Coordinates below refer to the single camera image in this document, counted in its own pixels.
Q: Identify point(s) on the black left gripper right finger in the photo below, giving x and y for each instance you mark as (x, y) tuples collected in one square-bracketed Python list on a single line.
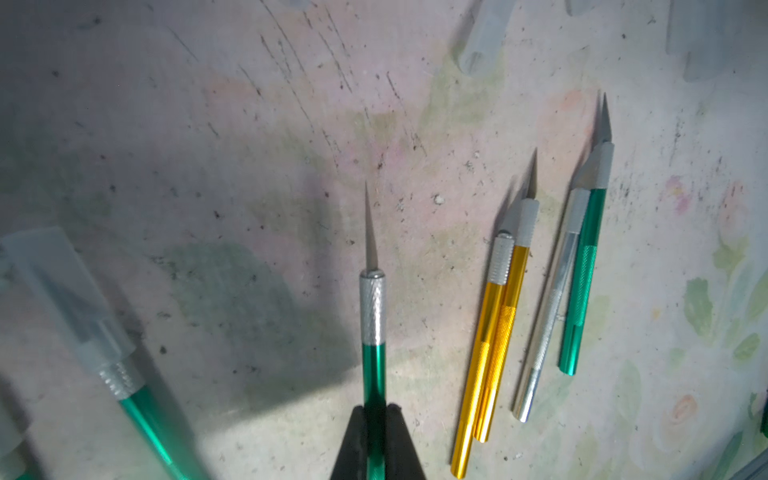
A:
[(401, 458)]

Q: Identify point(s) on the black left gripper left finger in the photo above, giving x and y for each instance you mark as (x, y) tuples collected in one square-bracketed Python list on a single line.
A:
[(352, 459)]

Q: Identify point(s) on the gold carving knife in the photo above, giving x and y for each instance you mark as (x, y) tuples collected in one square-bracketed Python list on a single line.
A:
[(502, 245), (520, 222)]

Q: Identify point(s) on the silver carving knife capped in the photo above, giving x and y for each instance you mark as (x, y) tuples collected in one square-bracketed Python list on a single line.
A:
[(559, 272)]

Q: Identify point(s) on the clear protective knife cap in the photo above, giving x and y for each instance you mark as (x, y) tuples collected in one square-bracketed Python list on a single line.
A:
[(484, 41)]

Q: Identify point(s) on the green carving knife capped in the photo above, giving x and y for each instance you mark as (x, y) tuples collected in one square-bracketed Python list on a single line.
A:
[(59, 278)]

